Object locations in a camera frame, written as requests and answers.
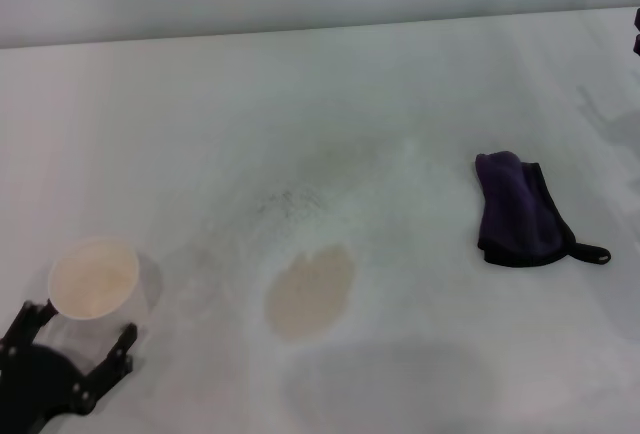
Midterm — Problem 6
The purple rag with black edge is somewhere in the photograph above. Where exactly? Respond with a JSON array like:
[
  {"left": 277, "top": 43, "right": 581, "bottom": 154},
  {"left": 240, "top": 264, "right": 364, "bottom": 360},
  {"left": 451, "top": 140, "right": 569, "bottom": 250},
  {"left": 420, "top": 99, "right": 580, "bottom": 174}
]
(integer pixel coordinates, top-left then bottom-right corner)
[{"left": 473, "top": 150, "right": 612, "bottom": 269}]

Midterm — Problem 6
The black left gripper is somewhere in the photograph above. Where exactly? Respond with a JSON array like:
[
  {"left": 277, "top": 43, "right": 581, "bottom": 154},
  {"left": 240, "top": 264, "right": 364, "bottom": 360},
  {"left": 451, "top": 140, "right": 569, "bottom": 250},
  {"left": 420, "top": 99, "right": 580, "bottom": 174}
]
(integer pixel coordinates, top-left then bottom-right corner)
[{"left": 0, "top": 300, "right": 139, "bottom": 434}]

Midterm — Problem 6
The white paper cup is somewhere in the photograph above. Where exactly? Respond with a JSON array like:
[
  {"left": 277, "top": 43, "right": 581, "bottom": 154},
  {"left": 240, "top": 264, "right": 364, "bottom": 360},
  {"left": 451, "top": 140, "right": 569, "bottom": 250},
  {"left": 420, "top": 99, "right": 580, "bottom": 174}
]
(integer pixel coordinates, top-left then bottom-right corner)
[{"left": 47, "top": 236, "right": 164, "bottom": 336}]

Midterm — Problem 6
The brown water stain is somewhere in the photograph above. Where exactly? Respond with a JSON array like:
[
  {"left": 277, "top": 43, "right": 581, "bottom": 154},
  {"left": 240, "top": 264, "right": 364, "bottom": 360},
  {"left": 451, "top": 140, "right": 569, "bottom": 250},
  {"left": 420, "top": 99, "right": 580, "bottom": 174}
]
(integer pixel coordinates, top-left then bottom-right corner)
[{"left": 264, "top": 243, "right": 356, "bottom": 341}]

